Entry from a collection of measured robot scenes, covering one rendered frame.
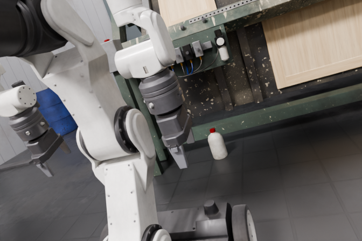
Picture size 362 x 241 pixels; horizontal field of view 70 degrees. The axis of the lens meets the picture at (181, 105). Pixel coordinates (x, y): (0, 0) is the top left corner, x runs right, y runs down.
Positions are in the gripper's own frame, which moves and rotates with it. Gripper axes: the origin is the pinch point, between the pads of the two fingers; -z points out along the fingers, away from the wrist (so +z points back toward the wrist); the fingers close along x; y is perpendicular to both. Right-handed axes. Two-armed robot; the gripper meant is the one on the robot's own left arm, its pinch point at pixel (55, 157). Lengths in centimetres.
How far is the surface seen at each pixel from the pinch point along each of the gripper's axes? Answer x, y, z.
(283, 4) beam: 109, -90, -1
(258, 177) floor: 43, -58, -69
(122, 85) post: 79, 12, -13
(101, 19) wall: 425, 195, -9
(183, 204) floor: 29, -18, -66
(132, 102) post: 76, 9, -24
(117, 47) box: 85, 7, 9
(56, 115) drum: 236, 234, -97
